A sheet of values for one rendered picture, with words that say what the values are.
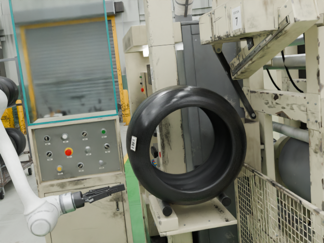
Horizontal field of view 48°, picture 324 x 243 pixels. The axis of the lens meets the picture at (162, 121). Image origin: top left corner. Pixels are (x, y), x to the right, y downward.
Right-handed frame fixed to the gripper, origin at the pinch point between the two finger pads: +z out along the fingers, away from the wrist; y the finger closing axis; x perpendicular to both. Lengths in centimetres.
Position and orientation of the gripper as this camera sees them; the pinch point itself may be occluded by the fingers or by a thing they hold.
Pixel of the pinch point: (117, 188)
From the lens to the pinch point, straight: 176.0
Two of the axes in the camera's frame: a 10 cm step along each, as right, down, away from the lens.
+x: 2.3, 9.6, 1.7
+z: 9.6, -2.6, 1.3
